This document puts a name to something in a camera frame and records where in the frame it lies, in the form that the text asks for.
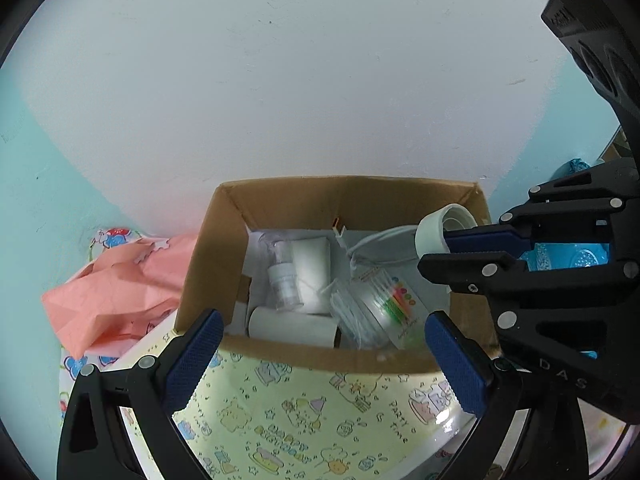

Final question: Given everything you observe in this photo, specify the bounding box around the white usb cable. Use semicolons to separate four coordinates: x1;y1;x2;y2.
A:
332;216;421;281

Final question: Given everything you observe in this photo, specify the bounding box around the pale pink blanket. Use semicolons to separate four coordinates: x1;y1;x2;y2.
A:
582;400;636;480

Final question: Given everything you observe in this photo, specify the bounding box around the round clear labelled container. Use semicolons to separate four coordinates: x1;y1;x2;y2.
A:
327;269;431;351

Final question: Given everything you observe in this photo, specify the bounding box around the white tape roll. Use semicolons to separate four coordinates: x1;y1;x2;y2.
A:
415;203;476;263

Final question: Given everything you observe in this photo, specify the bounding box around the floral printed cloth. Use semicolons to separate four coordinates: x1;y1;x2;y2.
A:
57;227;176;426

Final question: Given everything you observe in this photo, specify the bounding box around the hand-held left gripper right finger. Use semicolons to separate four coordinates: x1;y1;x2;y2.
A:
424;310;588;480

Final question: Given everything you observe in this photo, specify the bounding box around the white soft roll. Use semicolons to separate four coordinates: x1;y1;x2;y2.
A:
248;306;342;347

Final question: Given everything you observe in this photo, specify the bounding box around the clear spray bottle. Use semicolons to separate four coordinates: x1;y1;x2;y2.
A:
266;240;305;311

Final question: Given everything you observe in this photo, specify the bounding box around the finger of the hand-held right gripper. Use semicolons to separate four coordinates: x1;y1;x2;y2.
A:
417;251;640;297
442;157;640;256

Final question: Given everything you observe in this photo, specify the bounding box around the yellow cartoon table mat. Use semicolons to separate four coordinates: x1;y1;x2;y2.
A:
172;332;476;480

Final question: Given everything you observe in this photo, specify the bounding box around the brown cardboard box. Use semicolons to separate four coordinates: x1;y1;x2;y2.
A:
172;175;501;375

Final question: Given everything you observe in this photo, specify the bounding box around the pink crumpled paper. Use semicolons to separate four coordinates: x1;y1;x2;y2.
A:
41;232;201;356

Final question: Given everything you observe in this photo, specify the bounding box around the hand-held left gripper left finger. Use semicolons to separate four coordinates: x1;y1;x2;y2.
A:
56;308;225;480

